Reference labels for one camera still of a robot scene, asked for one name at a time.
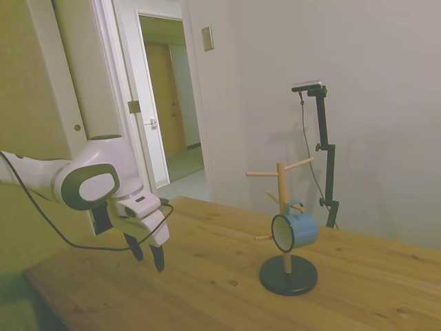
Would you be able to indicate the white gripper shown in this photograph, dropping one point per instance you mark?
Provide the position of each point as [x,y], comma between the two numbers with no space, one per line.
[156,227]

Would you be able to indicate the blue enamel mug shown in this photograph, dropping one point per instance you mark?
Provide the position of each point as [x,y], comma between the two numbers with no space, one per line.
[305,227]

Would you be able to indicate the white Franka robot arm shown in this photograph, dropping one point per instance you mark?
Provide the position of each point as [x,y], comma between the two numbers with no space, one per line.
[96,155]

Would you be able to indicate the wooden mug tree black base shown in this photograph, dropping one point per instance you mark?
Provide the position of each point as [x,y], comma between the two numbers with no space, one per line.
[287,279]

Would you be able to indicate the white open room door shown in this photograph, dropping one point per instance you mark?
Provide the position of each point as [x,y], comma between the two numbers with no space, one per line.
[151,145]

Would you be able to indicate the brass door hinge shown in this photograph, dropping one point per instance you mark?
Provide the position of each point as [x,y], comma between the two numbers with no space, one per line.
[133,107]

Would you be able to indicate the brown hallway door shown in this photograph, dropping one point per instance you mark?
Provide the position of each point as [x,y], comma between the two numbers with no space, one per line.
[162,103]

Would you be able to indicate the white closet door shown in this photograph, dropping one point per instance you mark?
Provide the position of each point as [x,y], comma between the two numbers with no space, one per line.
[69,51]

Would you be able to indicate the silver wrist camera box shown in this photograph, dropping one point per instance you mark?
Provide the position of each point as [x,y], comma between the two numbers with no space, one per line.
[138,204]

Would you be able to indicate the black wrist mount bracket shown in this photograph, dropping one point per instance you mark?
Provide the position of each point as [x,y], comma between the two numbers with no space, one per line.
[102,217]

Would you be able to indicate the black jointed camera stand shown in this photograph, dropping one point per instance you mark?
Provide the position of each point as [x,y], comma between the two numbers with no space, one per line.
[330,172]

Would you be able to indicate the metal wall switch plate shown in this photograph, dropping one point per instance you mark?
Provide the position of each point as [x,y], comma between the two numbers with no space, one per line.
[207,39]

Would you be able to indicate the grey exterior camera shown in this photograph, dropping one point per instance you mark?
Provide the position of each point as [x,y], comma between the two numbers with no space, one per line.
[307,85]

